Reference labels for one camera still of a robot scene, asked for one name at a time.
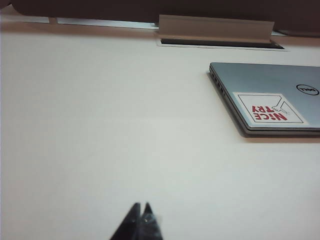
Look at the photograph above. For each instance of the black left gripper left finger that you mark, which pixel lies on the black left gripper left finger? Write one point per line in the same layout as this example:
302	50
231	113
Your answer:
128	225

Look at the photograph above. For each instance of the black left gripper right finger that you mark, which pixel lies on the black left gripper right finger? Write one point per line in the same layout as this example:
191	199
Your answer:
150	225

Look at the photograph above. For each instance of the silver closed laptop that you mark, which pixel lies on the silver closed laptop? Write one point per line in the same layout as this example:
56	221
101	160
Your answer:
265	77

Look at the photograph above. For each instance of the white red slogan sticker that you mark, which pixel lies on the white red slogan sticker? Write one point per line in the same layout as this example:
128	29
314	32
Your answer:
270	110

